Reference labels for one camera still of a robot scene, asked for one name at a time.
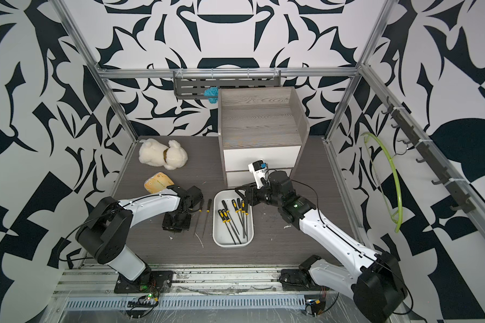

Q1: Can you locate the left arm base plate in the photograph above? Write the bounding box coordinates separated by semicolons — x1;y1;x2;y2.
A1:
114;269;175;294

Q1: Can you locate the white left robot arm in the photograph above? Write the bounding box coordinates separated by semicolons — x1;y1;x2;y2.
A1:
75;185;204;286

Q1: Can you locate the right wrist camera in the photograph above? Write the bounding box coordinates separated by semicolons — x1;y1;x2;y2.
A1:
249;160;268;188

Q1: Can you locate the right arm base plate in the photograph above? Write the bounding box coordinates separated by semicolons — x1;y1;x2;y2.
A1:
278;269;332;292

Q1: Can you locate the grey wooden drawer cabinet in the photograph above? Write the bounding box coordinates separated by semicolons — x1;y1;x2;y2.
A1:
218;87;310;188

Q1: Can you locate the grey wall shelf rack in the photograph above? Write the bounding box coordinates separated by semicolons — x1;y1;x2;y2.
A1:
172;71;282;100

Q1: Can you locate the green hoop hanger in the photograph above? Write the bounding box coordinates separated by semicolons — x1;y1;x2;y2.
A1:
361;132;404;234

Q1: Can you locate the yellow tissue pack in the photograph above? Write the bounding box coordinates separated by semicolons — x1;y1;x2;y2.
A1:
144;172;175;194

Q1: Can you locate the grey hook rail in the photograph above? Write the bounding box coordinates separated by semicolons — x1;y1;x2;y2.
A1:
383;97;476;213

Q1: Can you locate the controller board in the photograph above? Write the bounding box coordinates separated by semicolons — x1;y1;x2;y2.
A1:
126;293;159;309
304;299;326;317

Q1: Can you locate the left controller board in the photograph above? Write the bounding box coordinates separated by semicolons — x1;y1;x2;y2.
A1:
126;293;159;309

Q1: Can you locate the right controller board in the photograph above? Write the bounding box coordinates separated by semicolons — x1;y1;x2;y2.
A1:
304;299;326;317

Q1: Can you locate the white plush dog toy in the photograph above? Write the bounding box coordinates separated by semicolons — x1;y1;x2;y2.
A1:
139;139;188;170

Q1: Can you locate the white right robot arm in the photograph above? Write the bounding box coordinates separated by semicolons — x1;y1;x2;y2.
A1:
235;171;410;322

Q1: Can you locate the white storage tray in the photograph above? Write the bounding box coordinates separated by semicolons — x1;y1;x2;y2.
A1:
212;190;255;248

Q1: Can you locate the teal cloth ball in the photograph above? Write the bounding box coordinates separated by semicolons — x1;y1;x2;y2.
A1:
203;87;218;104

